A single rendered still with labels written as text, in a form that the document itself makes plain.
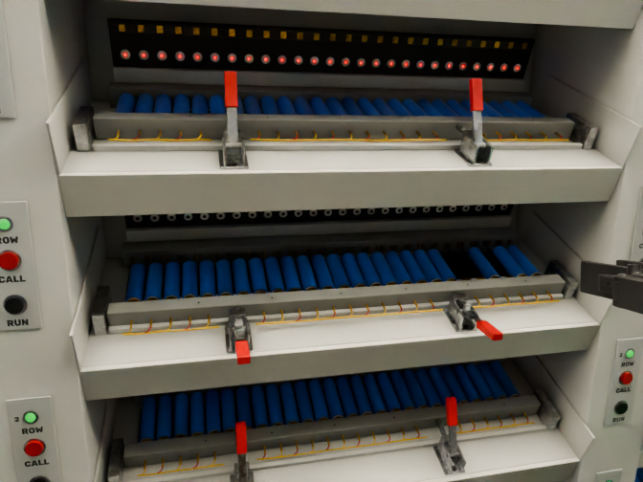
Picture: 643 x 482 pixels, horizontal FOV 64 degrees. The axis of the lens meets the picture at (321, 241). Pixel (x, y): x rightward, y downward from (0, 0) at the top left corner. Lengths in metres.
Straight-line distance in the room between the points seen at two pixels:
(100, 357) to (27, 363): 0.07
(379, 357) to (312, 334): 0.08
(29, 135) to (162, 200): 0.12
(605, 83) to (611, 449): 0.48
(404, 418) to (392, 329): 0.16
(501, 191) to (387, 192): 0.14
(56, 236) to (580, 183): 0.56
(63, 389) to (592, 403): 0.63
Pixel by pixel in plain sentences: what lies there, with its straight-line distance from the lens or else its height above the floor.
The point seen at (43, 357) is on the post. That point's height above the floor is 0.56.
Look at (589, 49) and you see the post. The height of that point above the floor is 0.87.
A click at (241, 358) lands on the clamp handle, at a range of 0.51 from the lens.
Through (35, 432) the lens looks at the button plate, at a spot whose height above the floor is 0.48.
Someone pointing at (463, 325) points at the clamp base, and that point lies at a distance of 0.65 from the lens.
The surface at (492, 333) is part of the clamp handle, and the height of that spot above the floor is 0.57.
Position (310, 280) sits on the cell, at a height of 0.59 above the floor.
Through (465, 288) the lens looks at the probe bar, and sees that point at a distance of 0.67.
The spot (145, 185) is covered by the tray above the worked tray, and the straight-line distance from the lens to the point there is 0.52.
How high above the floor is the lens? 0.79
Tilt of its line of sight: 14 degrees down
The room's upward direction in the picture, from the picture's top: 1 degrees clockwise
